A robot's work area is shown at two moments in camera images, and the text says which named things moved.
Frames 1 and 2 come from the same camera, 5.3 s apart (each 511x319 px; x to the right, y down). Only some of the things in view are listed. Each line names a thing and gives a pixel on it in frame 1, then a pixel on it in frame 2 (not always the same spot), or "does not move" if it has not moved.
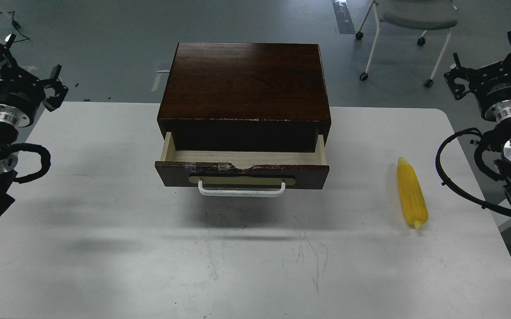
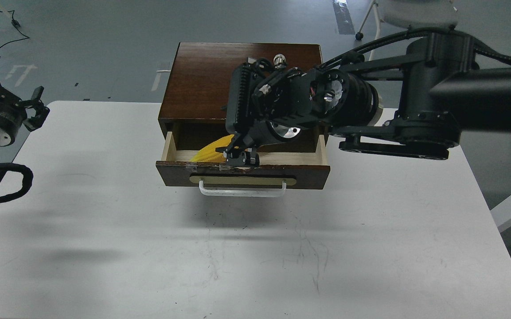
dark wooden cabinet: x=245 y=97 does not move
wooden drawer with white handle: x=242 y=173 does not move
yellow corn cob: x=413 y=199 → x=208 y=153
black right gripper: x=502 y=80 → x=266 y=103
